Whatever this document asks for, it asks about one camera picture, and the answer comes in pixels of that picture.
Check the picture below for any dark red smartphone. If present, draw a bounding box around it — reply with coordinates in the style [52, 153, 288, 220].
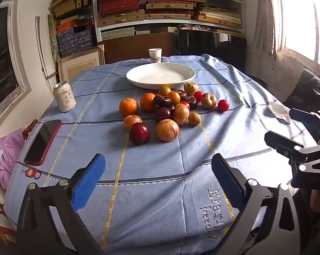
[24, 119, 63, 166]

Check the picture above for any blue checkered tablecloth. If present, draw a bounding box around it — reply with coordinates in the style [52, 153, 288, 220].
[3, 54, 318, 255]

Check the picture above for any small round tan longan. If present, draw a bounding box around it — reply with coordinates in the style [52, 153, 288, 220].
[188, 112, 202, 126]

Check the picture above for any white drink can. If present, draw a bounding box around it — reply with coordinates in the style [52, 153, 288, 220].
[53, 81, 77, 112]

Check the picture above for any small tan pepino melon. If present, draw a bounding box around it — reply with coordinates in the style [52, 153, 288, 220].
[184, 82, 199, 95]
[201, 93, 217, 109]
[173, 103, 190, 125]

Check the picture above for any person's right hand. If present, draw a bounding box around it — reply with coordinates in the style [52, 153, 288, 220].
[309, 188, 320, 213]

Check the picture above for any pink cloth bundle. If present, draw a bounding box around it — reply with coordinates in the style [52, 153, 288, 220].
[179, 24, 204, 31]

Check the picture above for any bright window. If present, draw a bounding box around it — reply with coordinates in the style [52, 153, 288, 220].
[266, 0, 320, 71]

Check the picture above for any white oval plate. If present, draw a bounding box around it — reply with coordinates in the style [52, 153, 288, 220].
[126, 63, 196, 90]

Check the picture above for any shelf of patterned boxes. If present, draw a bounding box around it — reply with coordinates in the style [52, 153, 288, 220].
[92, 0, 247, 43]

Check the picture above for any green marbled board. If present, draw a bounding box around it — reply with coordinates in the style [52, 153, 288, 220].
[47, 14, 61, 59]

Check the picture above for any orange mandarin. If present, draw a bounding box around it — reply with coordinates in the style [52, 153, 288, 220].
[119, 98, 138, 116]
[140, 92, 156, 112]

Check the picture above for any pink garment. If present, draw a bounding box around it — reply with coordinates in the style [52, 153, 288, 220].
[0, 129, 26, 190]

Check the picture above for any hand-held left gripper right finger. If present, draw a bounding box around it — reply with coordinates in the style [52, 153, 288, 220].
[211, 153, 306, 255]

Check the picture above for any white-framed dark window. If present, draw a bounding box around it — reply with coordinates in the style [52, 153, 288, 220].
[0, 0, 32, 135]

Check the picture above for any stack of light wooden cases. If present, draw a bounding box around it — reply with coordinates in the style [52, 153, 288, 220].
[194, 0, 243, 28]

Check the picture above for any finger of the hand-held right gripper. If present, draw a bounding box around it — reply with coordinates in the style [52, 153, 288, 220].
[264, 131, 320, 177]
[289, 108, 320, 140]

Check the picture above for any light wooden framed panel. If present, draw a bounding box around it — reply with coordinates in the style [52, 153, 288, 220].
[57, 45, 105, 83]

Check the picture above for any crumpled white tissue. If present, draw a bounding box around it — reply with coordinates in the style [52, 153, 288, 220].
[266, 101, 292, 124]

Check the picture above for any stack of yellow wooden boxes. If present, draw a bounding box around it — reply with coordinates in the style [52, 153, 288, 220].
[51, 0, 91, 19]

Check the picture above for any patterned curtain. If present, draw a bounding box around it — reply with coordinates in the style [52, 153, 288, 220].
[253, 0, 277, 56]

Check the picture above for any white paper cup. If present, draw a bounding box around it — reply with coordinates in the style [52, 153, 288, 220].
[148, 48, 163, 64]

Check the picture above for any brown wooden board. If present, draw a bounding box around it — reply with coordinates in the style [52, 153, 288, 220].
[97, 33, 179, 65]

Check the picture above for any black glass panel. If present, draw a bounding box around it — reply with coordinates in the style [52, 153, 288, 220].
[177, 29, 247, 73]

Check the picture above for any dark red plum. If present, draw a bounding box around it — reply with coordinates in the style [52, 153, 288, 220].
[129, 122, 151, 146]
[155, 107, 173, 124]

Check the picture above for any stack of blue patterned boxes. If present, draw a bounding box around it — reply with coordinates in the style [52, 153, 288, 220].
[56, 23, 94, 55]

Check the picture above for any white wooden strip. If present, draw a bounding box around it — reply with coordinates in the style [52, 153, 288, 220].
[35, 15, 57, 80]

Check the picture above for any large striped pepino melon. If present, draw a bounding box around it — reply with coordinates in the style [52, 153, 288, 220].
[155, 119, 180, 142]

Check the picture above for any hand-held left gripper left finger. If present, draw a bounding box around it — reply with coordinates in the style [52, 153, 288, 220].
[15, 153, 107, 255]

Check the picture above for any red keychain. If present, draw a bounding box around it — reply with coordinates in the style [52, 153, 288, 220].
[22, 168, 42, 180]

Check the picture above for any black jacket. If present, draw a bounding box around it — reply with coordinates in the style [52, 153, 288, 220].
[283, 69, 320, 117]

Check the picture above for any speckled orange-tan fruit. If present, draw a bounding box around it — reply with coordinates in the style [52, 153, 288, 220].
[123, 114, 143, 130]

